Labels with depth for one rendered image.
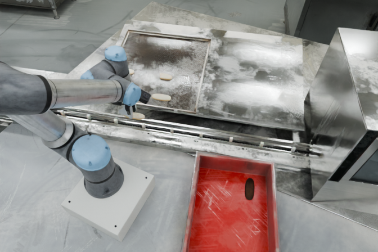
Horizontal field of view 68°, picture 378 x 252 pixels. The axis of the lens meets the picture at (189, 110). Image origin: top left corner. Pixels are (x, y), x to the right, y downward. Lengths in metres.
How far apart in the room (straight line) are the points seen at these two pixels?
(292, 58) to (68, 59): 2.40
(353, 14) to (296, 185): 1.92
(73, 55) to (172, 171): 2.38
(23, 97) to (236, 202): 0.86
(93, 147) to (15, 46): 2.90
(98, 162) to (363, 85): 0.89
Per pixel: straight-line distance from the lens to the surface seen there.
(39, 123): 0.95
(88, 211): 1.15
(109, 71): 1.03
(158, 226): 1.16
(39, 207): 1.32
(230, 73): 1.51
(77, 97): 0.80
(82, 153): 0.99
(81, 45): 3.50
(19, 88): 0.71
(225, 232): 1.15
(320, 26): 2.89
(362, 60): 1.16
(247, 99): 1.42
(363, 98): 1.00
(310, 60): 1.92
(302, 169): 1.32
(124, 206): 1.12
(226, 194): 1.21
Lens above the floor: 1.91
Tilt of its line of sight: 49 degrees down
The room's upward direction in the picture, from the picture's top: straight up
